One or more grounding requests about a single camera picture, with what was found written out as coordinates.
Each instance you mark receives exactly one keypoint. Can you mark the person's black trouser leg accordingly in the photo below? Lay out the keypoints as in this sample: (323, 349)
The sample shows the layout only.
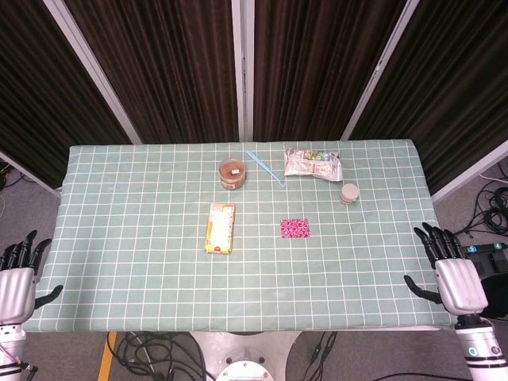
(498, 295)

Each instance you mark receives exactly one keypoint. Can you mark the white-silver robot base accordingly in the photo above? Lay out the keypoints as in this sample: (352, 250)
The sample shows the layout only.
(246, 357)

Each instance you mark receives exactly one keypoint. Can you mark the right silver-black robot hand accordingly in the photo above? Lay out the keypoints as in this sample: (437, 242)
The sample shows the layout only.
(460, 285)

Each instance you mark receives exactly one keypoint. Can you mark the pink patterned packet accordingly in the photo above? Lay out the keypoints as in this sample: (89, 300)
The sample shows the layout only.
(295, 229)

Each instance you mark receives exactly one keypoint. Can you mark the green checked tablecloth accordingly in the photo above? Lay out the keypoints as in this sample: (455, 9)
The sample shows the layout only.
(139, 258)

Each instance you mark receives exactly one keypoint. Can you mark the small white jar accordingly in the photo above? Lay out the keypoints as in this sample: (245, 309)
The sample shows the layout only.
(349, 193)

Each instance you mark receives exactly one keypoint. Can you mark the black foot pedal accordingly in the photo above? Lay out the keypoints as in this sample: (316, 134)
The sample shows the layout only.
(494, 262)

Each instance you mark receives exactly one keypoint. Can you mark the clear jar with brown contents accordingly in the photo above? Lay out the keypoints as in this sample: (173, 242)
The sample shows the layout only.
(232, 174)

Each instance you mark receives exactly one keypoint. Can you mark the crumpled white snack bag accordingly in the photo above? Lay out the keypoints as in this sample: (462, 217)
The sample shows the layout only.
(311, 164)

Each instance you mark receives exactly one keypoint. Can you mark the yellow biscuit package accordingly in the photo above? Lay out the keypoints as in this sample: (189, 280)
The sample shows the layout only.
(220, 228)

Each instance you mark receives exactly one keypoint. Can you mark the dark brown partition panel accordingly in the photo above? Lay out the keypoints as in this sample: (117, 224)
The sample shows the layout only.
(456, 99)
(158, 71)
(317, 71)
(47, 99)

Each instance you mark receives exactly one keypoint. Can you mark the light blue plastic stick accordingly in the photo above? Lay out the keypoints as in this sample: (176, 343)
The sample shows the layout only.
(264, 167)

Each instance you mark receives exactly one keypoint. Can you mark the left white-silver robot arm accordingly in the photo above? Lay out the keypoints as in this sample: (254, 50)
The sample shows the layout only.
(10, 345)

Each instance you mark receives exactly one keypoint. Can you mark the yellow floor tape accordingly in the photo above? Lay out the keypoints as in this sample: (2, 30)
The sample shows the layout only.
(107, 357)

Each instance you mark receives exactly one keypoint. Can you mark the left silver-black robot hand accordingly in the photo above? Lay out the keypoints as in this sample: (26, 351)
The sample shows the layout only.
(14, 289)

